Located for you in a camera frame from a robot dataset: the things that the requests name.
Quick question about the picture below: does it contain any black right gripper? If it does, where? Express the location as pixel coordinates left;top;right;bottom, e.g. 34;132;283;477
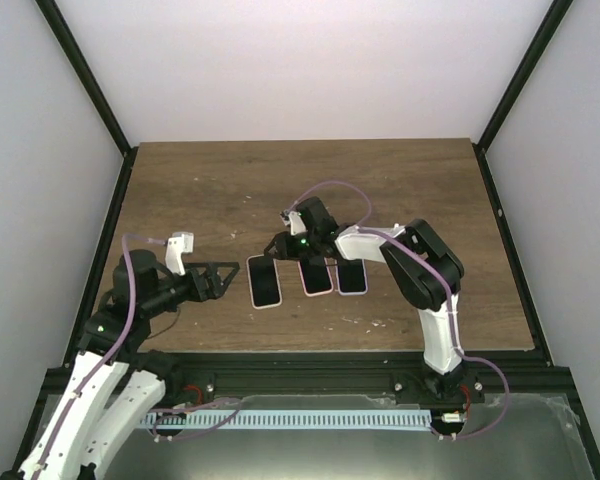
265;231;320;262

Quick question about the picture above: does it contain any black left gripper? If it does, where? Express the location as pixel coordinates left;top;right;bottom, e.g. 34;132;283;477
144;262;242;318

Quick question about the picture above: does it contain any cream phone case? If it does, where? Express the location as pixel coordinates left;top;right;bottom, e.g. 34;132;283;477
246;253;284;311

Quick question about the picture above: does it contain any purple-edged black smartphone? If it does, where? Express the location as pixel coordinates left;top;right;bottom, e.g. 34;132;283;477
336;259;368;294

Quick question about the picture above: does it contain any lilac phone case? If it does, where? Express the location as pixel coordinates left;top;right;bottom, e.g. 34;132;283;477
334;259;370;297

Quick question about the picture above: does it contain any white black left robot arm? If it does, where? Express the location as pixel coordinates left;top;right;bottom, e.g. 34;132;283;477
1;249;240;479

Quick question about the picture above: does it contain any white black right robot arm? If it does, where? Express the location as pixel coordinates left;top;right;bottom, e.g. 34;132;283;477
264;197;464;403

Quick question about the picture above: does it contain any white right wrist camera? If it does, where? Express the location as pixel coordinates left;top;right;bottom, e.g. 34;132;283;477
280;210;307;237

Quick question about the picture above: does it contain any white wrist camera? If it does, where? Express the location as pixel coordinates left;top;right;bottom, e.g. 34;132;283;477
280;210;307;237
165;232;195;276

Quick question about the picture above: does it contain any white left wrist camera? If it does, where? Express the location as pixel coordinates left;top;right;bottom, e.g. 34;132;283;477
165;232;195;276

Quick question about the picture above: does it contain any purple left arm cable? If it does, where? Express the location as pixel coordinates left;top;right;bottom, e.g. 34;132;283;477
34;233;241;471

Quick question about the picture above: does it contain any black left side rail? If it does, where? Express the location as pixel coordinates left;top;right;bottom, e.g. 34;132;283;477
62;146;139;368

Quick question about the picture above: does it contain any light blue slotted cable duct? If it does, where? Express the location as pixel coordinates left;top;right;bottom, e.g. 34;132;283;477
139;410;432;431

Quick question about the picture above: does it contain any black right side rail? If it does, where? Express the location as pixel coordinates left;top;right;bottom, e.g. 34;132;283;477
472;143;553;366

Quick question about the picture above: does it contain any black front frame rail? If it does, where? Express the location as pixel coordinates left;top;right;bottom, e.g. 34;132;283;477
167;351;576;407

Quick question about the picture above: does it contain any black frame post left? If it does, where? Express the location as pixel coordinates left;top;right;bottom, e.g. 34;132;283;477
35;0;132;157

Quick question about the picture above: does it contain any black frame post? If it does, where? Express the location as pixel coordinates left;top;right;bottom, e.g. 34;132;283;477
35;0;132;157
476;0;573;152

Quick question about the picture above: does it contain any black frame post right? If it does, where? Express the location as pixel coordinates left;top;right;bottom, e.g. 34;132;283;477
476;0;573;152

